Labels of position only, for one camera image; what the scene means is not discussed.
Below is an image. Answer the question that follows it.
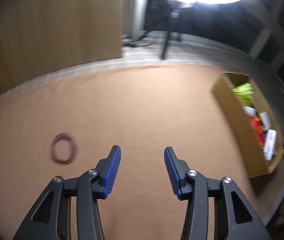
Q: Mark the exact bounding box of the black tripod stand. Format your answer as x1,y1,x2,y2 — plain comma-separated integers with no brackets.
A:
160,1,182,60

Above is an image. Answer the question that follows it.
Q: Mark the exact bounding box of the ring light on tripod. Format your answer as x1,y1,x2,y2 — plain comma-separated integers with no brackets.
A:
121,0,284,65

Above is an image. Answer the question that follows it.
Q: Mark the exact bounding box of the dark hair tie loop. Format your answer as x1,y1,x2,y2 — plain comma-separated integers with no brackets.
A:
51,132,79,165

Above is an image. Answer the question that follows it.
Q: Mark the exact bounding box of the yellow plastic shuttlecock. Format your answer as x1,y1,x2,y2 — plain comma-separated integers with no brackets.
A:
232,82,255,107

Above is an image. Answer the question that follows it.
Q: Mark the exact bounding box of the black ring light cable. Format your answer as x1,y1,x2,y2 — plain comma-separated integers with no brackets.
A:
122,29,157,48

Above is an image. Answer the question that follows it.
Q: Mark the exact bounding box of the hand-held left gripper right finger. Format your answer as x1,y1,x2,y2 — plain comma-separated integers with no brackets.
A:
164,147,272,240

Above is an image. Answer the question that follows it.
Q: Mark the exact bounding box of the grey plaid sheet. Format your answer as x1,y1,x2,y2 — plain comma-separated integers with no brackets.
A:
0,39,284,228

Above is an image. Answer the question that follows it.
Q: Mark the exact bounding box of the brown cardboard box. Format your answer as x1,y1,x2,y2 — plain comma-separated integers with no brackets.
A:
212,71,284,178

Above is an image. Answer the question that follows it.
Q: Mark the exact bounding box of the light wooden panel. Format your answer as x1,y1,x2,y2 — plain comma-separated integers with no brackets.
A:
0,0,124,98

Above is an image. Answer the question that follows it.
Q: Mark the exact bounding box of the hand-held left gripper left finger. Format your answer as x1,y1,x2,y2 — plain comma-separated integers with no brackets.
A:
13,145,122,240

